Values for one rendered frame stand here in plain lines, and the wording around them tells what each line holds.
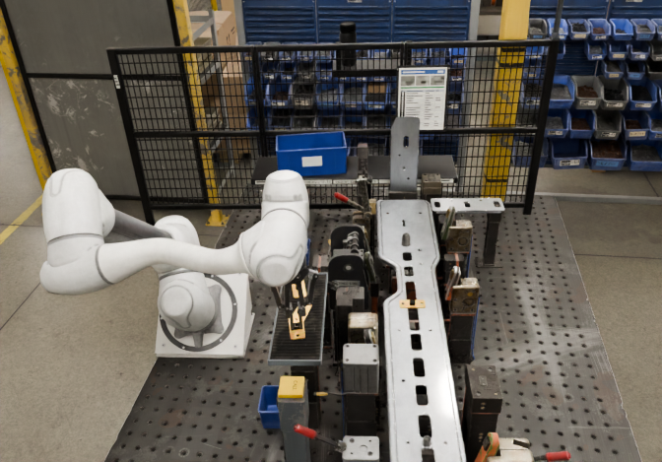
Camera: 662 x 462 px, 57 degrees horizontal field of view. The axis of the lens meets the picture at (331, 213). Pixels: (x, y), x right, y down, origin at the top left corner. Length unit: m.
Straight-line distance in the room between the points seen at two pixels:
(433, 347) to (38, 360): 2.35
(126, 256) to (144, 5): 2.53
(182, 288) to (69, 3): 2.42
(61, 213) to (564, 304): 1.86
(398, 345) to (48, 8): 3.07
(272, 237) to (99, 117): 3.18
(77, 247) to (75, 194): 0.14
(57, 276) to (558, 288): 1.89
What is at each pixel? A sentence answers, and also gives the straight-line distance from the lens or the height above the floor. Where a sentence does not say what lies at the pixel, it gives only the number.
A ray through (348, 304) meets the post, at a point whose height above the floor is 1.10.
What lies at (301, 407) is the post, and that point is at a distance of 1.57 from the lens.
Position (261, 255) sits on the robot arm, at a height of 1.61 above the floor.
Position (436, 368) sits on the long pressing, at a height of 1.00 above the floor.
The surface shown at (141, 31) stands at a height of 1.34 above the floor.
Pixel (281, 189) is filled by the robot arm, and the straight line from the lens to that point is 1.33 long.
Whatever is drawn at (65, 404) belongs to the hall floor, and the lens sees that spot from 3.36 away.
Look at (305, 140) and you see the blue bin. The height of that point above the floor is 1.13.
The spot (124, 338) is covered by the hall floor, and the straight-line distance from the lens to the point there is 3.59.
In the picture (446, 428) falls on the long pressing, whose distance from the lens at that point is 1.69.
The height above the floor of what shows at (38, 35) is 1.30.
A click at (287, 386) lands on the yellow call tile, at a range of 1.56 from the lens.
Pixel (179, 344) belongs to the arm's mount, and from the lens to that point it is 2.34.
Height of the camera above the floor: 2.31
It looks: 32 degrees down
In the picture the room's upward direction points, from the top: 2 degrees counter-clockwise
